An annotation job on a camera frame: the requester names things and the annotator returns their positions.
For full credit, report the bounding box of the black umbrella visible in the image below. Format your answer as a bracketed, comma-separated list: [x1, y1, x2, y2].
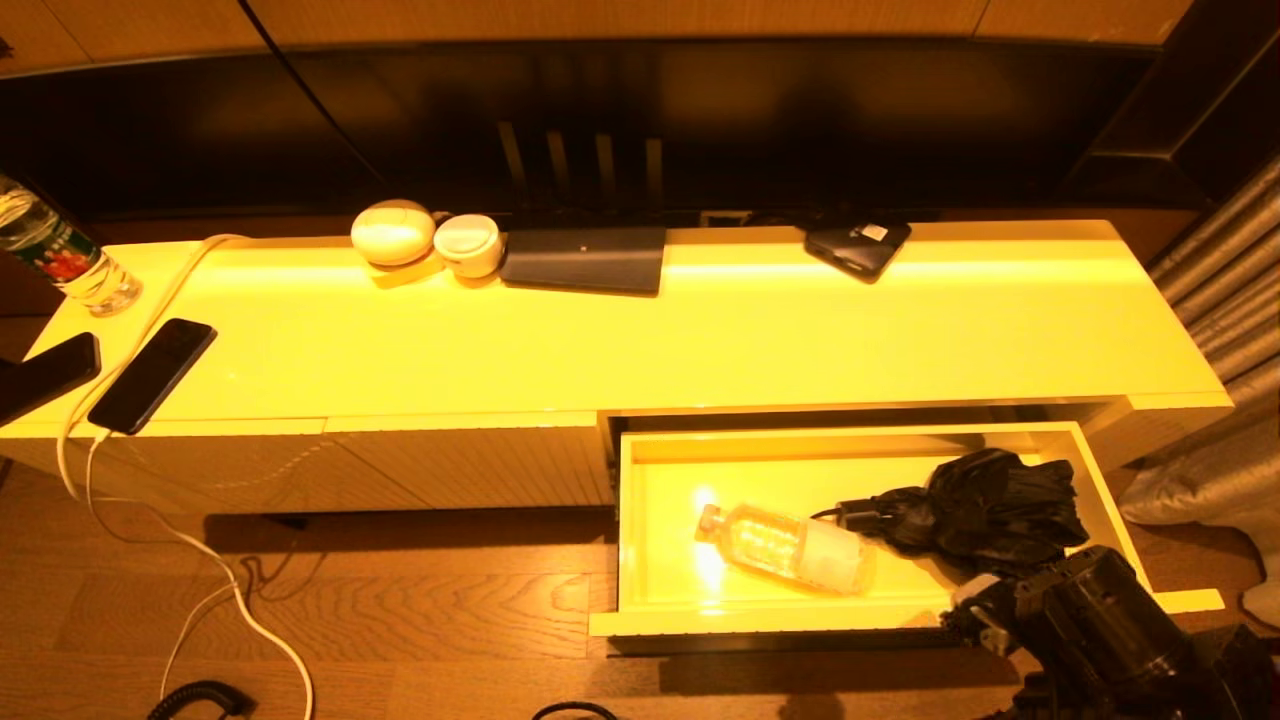
[810, 448, 1091, 581]

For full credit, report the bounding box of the clear plastic water bottle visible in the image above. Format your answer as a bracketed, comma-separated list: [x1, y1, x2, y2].
[695, 503, 879, 596]

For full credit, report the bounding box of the white cabinet drawer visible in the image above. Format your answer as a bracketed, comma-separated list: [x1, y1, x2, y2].
[588, 405, 1226, 638]

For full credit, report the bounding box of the cream ribbed sideboard cabinet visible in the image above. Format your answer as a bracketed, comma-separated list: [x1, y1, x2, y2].
[0, 218, 1234, 531]

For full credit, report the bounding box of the small black stickered device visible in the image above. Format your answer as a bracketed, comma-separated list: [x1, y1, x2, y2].
[805, 218, 913, 284]

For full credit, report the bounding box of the black television screen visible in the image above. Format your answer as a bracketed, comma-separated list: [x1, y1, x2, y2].
[0, 40, 1191, 223]

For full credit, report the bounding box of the dark grey antenna router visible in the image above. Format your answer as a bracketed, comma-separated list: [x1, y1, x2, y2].
[497, 120, 668, 297]

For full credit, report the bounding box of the white round device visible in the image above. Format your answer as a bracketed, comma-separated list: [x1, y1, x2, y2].
[433, 213, 506, 279]

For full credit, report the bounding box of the white oval device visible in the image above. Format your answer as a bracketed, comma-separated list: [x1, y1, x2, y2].
[349, 199, 437, 267]

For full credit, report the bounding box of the black smartphone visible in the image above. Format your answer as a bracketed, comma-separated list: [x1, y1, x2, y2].
[86, 318, 218, 436]
[0, 332, 102, 429]

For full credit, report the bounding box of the water bottle with colourful label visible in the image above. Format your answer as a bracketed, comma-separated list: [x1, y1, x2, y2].
[0, 172, 144, 317]

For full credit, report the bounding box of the dark wooden wall shelf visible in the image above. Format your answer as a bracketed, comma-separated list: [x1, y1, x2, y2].
[1060, 0, 1280, 211]

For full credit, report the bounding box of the black coiled cable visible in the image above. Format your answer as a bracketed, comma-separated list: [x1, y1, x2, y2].
[147, 680, 256, 720]

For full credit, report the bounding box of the thick white charging cable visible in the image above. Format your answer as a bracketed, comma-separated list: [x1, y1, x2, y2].
[55, 233, 316, 720]

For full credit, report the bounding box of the thin white charging cable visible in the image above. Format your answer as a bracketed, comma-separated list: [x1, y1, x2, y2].
[84, 432, 241, 701]

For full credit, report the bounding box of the thin black television cable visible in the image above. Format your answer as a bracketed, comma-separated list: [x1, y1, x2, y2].
[237, 0, 386, 186]

